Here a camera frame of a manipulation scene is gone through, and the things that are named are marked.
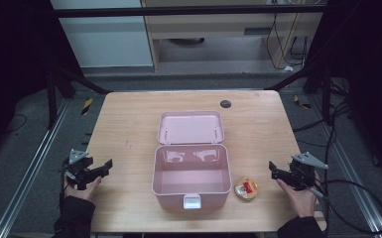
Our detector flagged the person's right hand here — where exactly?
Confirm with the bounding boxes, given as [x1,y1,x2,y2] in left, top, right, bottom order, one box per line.
[275,178,322,219]

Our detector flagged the light wooden desk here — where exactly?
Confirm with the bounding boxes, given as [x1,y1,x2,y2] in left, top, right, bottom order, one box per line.
[140,0,325,71]

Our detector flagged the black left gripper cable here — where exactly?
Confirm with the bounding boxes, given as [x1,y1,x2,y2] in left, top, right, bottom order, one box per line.
[58,158,71,212]

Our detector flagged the round yellow snack packet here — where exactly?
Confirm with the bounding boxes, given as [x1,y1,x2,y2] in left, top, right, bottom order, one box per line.
[233,177,260,201]

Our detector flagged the yellow black striped tape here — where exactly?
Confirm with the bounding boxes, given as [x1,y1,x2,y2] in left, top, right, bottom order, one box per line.
[80,97,94,116]
[293,94,313,110]

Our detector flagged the white cabinet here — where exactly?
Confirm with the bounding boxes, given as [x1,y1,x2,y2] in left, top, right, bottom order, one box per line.
[50,0,154,69]

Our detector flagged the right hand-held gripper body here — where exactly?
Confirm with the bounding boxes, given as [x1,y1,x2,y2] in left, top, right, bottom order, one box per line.
[280,151,329,191]

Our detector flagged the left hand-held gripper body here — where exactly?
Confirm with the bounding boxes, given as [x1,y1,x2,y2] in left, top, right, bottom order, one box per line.
[62,148,96,191]

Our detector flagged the black metal stand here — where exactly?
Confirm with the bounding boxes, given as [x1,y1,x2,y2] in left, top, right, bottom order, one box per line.
[45,62,113,131]
[265,56,351,127]

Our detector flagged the black hanging desk cables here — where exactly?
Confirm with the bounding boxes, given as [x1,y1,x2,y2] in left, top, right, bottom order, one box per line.
[265,12,310,71]

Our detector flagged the aluminium floor rail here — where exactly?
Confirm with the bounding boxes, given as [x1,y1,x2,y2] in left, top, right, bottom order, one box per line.
[309,94,382,238]
[0,98,71,238]

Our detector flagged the thin black floor cable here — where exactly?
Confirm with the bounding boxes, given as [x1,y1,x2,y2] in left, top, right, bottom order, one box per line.
[3,113,28,135]

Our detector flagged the person's left hand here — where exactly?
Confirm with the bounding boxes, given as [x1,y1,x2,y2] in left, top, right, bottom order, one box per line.
[64,174,104,203]

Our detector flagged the pink plastic storage box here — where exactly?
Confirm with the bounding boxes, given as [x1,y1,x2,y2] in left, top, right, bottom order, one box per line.
[151,110,233,211]

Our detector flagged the black horizontal frame bar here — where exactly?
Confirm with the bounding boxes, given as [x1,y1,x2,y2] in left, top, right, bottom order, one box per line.
[54,5,327,19]

